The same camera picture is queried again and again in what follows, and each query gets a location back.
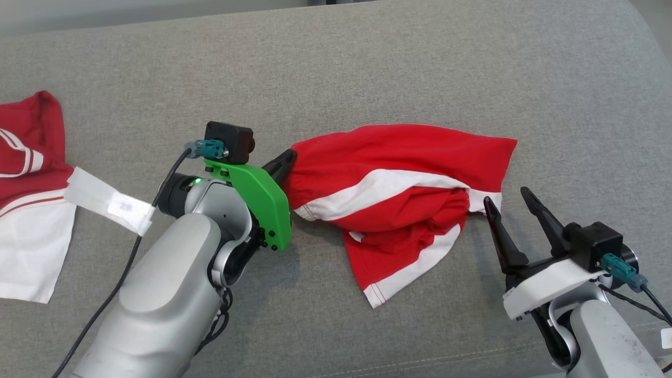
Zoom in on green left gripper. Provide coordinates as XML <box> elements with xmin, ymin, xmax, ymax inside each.
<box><xmin>204</xmin><ymin>149</ymin><xmax>298</xmax><ymax>251</ymax></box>

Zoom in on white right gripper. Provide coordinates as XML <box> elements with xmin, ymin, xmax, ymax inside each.
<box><xmin>484</xmin><ymin>187</ymin><xmax>619</xmax><ymax>321</ymax></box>

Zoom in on red white shorts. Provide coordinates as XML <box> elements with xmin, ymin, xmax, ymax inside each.
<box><xmin>286</xmin><ymin>124</ymin><xmax>518</xmax><ymax>309</ymax></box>

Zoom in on red white basketball jersey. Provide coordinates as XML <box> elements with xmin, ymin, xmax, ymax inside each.
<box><xmin>0</xmin><ymin>90</ymin><xmax>78</xmax><ymax>304</ymax></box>

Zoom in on grey fabric sofa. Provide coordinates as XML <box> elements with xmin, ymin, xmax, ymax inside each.
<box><xmin>0</xmin><ymin>0</ymin><xmax>672</xmax><ymax>378</ymax></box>

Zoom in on long white tape label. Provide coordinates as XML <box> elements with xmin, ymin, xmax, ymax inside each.
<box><xmin>64</xmin><ymin>167</ymin><xmax>156</xmax><ymax>237</ymax></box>

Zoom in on teal cable connector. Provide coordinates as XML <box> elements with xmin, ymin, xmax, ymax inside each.
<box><xmin>184</xmin><ymin>139</ymin><xmax>226</xmax><ymax>160</ymax></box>
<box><xmin>601</xmin><ymin>253</ymin><xmax>649</xmax><ymax>293</ymax></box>

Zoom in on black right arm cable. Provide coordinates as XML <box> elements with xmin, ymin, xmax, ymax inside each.
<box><xmin>598</xmin><ymin>283</ymin><xmax>672</xmax><ymax>326</ymax></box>

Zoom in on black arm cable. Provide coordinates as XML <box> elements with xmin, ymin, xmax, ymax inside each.
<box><xmin>51</xmin><ymin>149</ymin><xmax>193</xmax><ymax>378</ymax></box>
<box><xmin>598</xmin><ymin>283</ymin><xmax>672</xmax><ymax>326</ymax></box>

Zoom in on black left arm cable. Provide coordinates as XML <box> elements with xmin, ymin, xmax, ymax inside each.
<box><xmin>51</xmin><ymin>149</ymin><xmax>193</xmax><ymax>378</ymax></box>

